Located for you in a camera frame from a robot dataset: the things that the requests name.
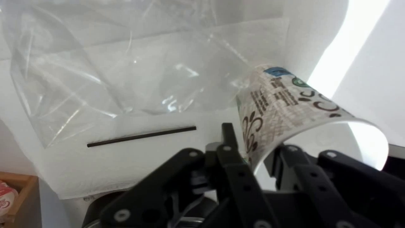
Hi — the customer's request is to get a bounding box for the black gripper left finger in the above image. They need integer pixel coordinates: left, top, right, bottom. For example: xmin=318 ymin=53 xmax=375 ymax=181
xmin=82 ymin=121 xmax=276 ymax=228

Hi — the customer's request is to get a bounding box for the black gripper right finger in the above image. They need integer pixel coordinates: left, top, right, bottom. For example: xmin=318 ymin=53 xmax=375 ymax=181
xmin=264 ymin=143 xmax=405 ymax=228

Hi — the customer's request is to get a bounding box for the patterned paper cup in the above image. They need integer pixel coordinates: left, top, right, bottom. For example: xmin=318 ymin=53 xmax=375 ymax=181
xmin=235 ymin=62 xmax=390 ymax=172

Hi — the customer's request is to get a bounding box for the black stir stick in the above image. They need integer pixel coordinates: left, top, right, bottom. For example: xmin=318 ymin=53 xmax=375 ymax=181
xmin=87 ymin=124 xmax=198 ymax=148

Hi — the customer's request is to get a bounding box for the white paper napkin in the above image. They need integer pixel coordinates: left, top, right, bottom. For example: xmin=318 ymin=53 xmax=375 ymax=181
xmin=0 ymin=16 xmax=293 ymax=200

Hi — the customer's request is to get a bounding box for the clear zip bag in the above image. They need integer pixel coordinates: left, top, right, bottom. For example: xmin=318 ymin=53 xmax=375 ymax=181
xmin=2 ymin=0 xmax=293 ymax=147

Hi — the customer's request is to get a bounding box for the small wooden box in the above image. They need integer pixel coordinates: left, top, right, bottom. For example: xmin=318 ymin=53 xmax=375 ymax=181
xmin=0 ymin=170 xmax=42 ymax=228

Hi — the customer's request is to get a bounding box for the crumpled packet in box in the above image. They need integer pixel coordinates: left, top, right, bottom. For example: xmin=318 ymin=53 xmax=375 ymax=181
xmin=0 ymin=180 xmax=21 ymax=219

